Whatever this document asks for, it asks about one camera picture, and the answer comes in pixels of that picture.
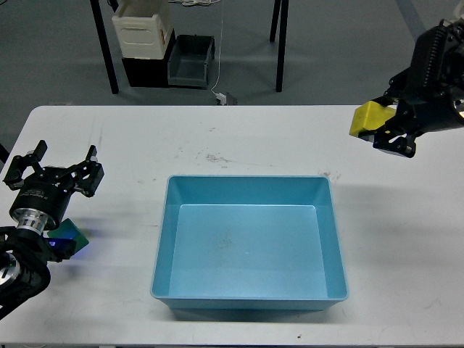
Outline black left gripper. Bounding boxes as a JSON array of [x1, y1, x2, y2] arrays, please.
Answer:
[[3, 140, 104, 229]]

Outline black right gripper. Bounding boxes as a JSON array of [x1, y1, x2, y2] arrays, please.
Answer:
[[357, 68, 463, 158]]

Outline yellow block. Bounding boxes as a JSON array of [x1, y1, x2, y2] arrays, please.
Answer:
[[349, 101, 396, 138]]

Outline green block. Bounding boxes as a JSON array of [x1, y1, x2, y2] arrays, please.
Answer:
[[46, 218, 89, 259]]

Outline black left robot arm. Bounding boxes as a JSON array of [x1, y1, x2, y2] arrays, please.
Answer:
[[1, 141, 104, 317]]

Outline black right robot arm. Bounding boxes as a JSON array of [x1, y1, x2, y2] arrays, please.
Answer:
[[349, 19, 463, 158]]

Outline black box under crate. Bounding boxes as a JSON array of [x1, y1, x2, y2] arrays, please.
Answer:
[[121, 34, 177, 88]]

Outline black table leg right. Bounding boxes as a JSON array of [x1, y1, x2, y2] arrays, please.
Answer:
[[275, 0, 289, 93]]

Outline black table leg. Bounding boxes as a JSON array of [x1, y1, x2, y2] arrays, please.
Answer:
[[90, 0, 119, 94], [275, 0, 289, 93], [269, 0, 281, 42]]

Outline black rear table leg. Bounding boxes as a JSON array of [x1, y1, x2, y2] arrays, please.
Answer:
[[269, 0, 281, 42]]

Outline white power adapter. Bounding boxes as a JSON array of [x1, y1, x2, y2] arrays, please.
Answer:
[[215, 93, 227, 105]]

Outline cream plastic crate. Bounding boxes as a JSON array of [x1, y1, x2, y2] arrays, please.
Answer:
[[112, 0, 173, 59]]

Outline dark grey storage bin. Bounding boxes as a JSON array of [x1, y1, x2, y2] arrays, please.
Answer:
[[167, 35, 215, 89]]

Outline black table leg left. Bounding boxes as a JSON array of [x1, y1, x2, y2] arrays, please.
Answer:
[[90, 0, 119, 94]]

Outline blue plastic tray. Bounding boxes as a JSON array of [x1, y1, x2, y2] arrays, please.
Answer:
[[151, 175, 349, 311]]

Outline white hanging cable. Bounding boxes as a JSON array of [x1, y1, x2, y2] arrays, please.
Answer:
[[211, 0, 225, 96]]

